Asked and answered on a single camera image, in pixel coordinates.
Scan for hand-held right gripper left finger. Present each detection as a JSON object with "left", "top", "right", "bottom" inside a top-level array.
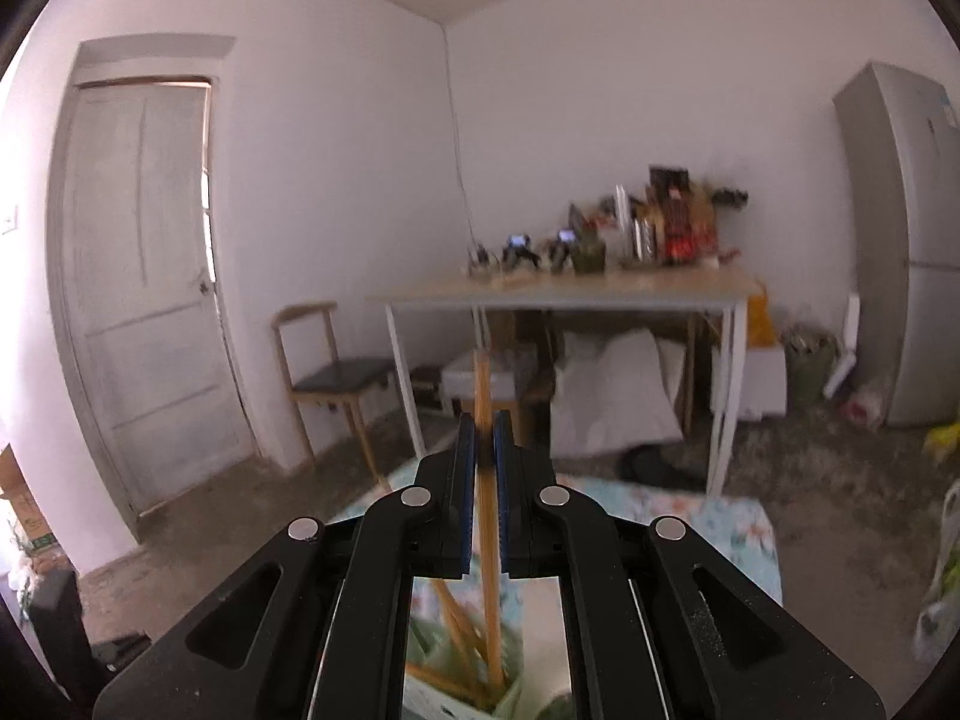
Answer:
[{"left": 91, "top": 412, "right": 479, "bottom": 720}]

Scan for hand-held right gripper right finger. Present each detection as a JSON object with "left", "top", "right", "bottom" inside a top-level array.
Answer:
[{"left": 491, "top": 412, "right": 886, "bottom": 720}]

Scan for wooden chopstick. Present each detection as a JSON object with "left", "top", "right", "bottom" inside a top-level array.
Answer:
[
  {"left": 405, "top": 661, "right": 482, "bottom": 702},
  {"left": 472, "top": 349, "right": 505, "bottom": 698},
  {"left": 436, "top": 586, "right": 481, "bottom": 680},
  {"left": 454, "top": 600, "right": 488, "bottom": 691}
]

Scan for green utensil holder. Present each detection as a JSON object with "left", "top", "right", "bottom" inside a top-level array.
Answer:
[{"left": 401, "top": 577, "right": 575, "bottom": 720}]

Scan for small metal case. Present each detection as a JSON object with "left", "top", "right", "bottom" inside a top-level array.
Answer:
[{"left": 411, "top": 364, "right": 451, "bottom": 410}]

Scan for white foam box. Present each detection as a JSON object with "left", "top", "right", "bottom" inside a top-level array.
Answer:
[{"left": 441, "top": 349, "right": 541, "bottom": 417}]

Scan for white sack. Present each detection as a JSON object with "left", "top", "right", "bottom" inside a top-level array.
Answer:
[{"left": 551, "top": 330, "right": 687, "bottom": 458}]

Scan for dark cloth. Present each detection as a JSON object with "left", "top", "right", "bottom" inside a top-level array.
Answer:
[{"left": 619, "top": 446, "right": 710, "bottom": 492}]

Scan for wooden chair black seat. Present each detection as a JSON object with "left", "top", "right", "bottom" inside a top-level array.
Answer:
[{"left": 271, "top": 302, "right": 398, "bottom": 492}]

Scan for floral tablecloth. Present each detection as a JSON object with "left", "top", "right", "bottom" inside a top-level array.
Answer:
[{"left": 330, "top": 457, "right": 785, "bottom": 720}]

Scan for wooden table white legs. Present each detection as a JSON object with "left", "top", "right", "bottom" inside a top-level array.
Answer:
[{"left": 367, "top": 266, "right": 766, "bottom": 500}]

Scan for green glass jar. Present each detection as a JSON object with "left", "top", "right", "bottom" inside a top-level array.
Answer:
[{"left": 574, "top": 232, "right": 607, "bottom": 275}]

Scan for yellow plastic bag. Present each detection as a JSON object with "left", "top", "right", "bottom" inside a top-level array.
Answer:
[{"left": 746, "top": 281, "right": 775, "bottom": 350}]

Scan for cola bottle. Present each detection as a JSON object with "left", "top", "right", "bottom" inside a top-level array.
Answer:
[{"left": 664, "top": 191, "right": 698, "bottom": 265}]

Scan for green bucket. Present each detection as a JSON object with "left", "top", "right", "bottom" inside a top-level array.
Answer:
[{"left": 784, "top": 330, "right": 841, "bottom": 406}]

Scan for brown box red print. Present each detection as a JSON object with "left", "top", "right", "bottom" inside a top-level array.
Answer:
[{"left": 660, "top": 187, "right": 719, "bottom": 260}]

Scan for pink white plastic bag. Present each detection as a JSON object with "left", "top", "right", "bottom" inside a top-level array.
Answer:
[{"left": 840, "top": 382, "right": 890, "bottom": 428}]

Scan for white plastic panel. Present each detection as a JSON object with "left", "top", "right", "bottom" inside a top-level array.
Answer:
[{"left": 823, "top": 294, "right": 863, "bottom": 400}]

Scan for white door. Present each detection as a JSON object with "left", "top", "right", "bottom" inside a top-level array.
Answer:
[{"left": 52, "top": 75, "right": 260, "bottom": 518}]

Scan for yellow green packet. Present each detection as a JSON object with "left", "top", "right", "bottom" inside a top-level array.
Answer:
[{"left": 922, "top": 424, "right": 960, "bottom": 462}]

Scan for brown cardboard box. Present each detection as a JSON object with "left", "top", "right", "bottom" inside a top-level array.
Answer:
[{"left": 0, "top": 442, "right": 50, "bottom": 548}]

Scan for clear plastic bag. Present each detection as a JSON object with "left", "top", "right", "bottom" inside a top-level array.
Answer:
[{"left": 911, "top": 480, "right": 960, "bottom": 668}]

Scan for silver refrigerator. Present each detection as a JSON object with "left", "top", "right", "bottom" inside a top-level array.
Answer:
[{"left": 832, "top": 62, "right": 960, "bottom": 428}]

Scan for white wall cable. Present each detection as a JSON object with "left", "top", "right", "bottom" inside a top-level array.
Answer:
[{"left": 442, "top": 26, "right": 481, "bottom": 256}]

